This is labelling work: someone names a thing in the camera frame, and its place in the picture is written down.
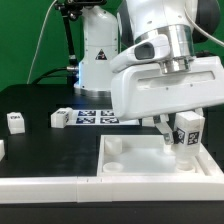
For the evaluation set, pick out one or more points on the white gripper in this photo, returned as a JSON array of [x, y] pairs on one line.
[[140, 89]]

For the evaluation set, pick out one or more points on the white square tabletop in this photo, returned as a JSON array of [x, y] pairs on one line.
[[139, 155]]

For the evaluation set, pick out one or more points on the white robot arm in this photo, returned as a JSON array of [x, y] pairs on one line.
[[184, 22]]

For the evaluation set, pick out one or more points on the white L-shaped fence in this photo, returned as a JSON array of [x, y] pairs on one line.
[[118, 188]]

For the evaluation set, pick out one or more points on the white sheet with tags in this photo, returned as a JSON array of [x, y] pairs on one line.
[[103, 117]]

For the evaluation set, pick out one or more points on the white block at left edge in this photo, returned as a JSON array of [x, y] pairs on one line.
[[2, 150]]

